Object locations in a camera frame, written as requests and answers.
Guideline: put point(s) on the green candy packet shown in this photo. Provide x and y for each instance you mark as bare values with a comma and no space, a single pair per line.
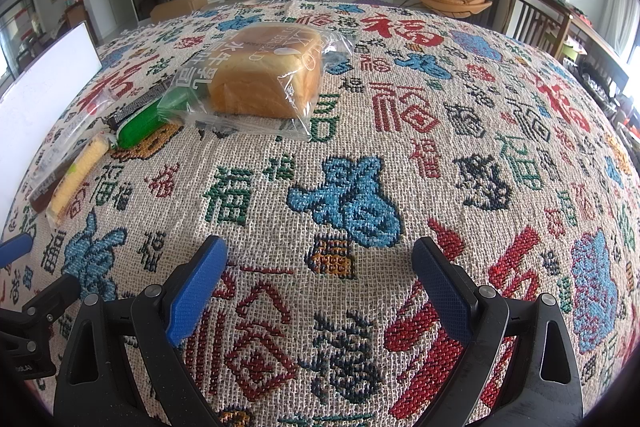
142,124

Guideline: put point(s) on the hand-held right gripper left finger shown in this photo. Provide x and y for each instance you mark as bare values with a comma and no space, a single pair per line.
195,292

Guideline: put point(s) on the dark wooden chair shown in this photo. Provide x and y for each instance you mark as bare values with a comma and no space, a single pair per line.
537,19

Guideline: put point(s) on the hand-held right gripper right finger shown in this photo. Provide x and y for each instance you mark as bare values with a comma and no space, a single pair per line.
445,292

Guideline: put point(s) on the brown cardboard box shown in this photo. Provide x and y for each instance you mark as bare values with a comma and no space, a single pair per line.
180,7

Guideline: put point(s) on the cluttered wooden table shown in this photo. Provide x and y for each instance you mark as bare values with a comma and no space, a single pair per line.
605,67

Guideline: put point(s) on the bread loaf packet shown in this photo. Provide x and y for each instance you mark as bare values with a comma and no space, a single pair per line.
270,72

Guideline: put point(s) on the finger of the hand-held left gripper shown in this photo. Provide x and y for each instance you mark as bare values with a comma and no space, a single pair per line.
55,302
15,251

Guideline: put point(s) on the printed woven blanket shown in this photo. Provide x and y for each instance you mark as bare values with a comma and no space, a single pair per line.
350,132

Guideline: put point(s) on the white cardboard box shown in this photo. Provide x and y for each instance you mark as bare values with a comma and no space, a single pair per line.
45,82

